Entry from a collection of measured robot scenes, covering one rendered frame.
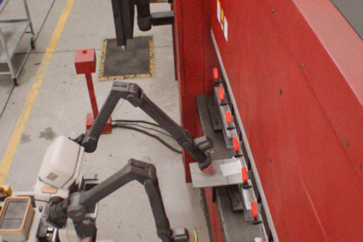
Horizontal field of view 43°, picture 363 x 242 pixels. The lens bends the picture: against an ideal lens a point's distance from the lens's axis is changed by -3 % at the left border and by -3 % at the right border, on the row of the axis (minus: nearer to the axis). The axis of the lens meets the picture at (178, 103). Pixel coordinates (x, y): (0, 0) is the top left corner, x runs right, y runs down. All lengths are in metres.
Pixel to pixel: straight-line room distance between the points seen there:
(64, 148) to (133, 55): 3.24
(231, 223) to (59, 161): 0.93
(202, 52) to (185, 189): 1.23
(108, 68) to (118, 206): 1.94
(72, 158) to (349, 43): 1.48
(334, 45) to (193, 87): 2.20
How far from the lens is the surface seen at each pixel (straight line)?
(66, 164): 2.17
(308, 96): 1.24
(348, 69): 1.00
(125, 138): 4.28
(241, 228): 2.45
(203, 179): 2.49
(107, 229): 3.61
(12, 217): 2.65
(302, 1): 1.25
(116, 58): 5.35
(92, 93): 4.16
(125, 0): 3.02
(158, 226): 2.18
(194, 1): 2.87
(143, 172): 1.91
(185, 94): 3.23
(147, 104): 2.22
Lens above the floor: 2.84
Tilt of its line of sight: 38 degrees down
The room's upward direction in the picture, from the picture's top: 3 degrees counter-clockwise
